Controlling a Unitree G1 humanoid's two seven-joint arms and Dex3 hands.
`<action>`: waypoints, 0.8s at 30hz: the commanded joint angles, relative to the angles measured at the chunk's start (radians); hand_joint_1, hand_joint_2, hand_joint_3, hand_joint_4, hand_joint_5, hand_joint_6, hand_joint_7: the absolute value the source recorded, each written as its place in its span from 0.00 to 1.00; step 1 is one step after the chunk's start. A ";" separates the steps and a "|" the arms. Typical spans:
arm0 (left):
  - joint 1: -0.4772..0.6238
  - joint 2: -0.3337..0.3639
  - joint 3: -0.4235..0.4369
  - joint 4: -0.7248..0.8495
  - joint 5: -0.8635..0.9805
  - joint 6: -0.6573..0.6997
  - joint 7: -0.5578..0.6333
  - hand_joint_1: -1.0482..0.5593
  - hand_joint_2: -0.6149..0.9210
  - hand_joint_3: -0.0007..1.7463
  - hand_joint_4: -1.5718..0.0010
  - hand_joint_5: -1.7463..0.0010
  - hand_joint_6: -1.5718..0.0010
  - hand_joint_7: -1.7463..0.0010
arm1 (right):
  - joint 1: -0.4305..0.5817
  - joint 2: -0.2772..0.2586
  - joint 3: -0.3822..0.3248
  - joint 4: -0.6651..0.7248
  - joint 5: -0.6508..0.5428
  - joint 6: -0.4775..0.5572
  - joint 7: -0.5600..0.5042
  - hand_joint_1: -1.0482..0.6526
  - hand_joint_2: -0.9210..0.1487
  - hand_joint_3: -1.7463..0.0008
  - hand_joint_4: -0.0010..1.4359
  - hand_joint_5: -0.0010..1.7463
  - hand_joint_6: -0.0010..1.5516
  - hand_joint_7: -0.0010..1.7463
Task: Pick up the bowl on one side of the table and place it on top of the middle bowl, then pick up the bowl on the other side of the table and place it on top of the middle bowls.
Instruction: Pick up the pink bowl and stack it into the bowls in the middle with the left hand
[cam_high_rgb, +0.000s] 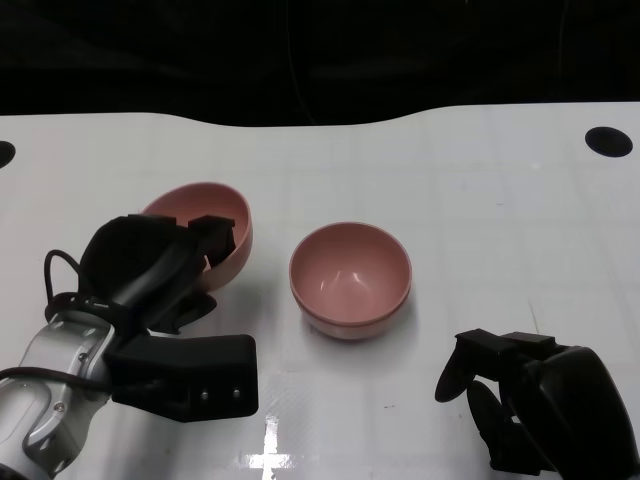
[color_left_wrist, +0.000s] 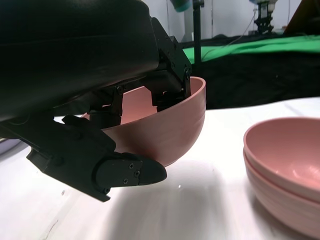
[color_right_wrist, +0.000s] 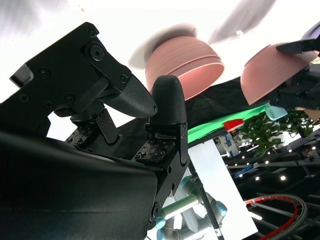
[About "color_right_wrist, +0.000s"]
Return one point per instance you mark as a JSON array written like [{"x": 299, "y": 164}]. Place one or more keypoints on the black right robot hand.
[{"x": 62, "y": 187}]

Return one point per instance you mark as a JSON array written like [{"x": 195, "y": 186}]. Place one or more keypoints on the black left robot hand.
[{"x": 300, "y": 92}]

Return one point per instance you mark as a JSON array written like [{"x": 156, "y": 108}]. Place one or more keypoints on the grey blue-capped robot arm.
[{"x": 190, "y": 200}]

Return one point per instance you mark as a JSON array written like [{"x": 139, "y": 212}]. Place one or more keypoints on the light blue grey housing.
[{"x": 276, "y": 112}]

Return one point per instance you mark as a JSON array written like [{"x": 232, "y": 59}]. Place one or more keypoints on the green leafy plant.
[{"x": 265, "y": 135}]

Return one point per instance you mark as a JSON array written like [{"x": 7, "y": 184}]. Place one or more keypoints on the red lamp-like object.
[{"x": 233, "y": 124}]

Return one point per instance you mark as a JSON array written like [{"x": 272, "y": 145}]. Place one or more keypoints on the black backdrop cloth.
[{"x": 220, "y": 102}]

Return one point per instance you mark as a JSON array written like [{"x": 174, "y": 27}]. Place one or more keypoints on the green cloth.
[{"x": 205, "y": 132}]

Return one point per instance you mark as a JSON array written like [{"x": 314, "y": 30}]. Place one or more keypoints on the black stand pole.
[{"x": 211, "y": 215}]

